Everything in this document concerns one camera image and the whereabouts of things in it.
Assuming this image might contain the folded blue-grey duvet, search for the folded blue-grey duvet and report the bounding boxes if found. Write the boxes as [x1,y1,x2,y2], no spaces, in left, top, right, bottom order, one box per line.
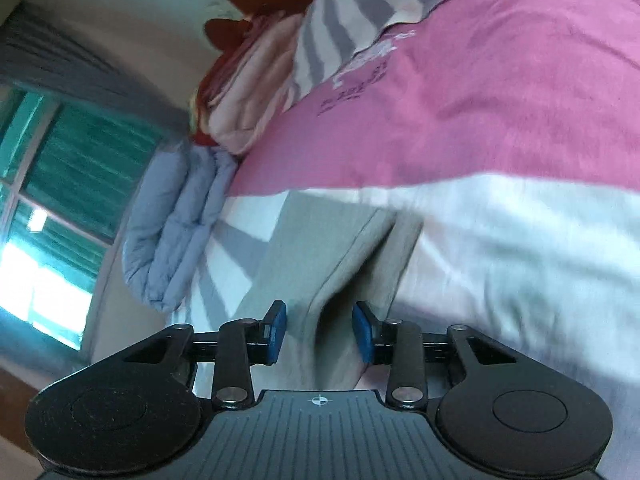
[121,140,241,313]

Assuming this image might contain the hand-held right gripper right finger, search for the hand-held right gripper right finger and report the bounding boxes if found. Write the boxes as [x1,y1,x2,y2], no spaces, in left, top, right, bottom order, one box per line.
[352,301,519,409]

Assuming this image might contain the folded pale pink blanket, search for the folded pale pink blanket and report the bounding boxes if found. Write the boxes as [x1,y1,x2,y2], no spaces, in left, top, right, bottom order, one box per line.
[207,12,306,157]

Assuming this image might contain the red cloth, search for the red cloth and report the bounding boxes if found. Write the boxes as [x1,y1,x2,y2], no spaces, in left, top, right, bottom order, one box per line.
[189,16,253,148]

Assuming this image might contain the window with green shutters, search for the window with green shutters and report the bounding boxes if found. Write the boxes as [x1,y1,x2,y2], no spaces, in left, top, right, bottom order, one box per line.
[0,85,168,352]

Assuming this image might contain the khaki pants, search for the khaki pants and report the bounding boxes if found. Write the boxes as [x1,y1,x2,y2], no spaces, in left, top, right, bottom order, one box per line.
[235,192,426,393]

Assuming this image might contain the pink grey striped bed sheet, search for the pink grey striped bed sheet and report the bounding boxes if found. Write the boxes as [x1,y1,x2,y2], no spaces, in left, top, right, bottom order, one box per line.
[175,0,640,480]

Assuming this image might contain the grey striped pillow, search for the grey striped pillow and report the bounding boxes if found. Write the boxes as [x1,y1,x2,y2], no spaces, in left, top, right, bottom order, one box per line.
[287,0,506,107]

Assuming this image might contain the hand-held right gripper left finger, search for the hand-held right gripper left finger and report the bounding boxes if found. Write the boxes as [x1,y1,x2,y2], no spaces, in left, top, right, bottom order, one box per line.
[122,301,288,409]

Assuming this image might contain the grey curtain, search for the grey curtain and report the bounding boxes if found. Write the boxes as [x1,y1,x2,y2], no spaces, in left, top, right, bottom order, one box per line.
[0,7,192,132]

